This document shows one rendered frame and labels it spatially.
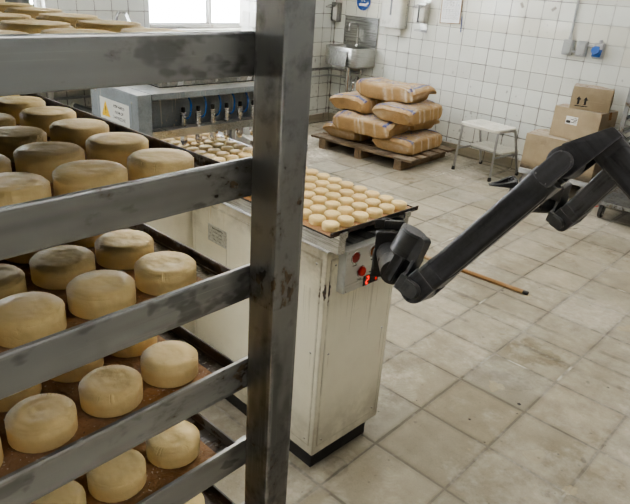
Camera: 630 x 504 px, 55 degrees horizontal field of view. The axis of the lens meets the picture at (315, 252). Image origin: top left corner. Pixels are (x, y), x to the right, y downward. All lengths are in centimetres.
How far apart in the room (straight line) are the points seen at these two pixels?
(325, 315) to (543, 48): 452
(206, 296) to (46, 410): 15
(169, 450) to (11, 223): 29
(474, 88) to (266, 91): 592
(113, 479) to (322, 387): 147
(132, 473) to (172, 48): 36
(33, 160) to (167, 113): 175
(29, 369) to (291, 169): 22
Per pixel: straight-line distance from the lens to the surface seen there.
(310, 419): 208
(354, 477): 224
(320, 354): 192
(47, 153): 50
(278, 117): 44
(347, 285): 182
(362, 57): 682
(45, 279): 53
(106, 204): 40
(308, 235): 180
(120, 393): 52
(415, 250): 129
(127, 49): 39
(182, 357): 56
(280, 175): 45
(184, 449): 60
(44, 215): 39
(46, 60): 37
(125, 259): 55
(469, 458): 241
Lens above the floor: 155
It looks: 24 degrees down
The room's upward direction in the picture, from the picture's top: 4 degrees clockwise
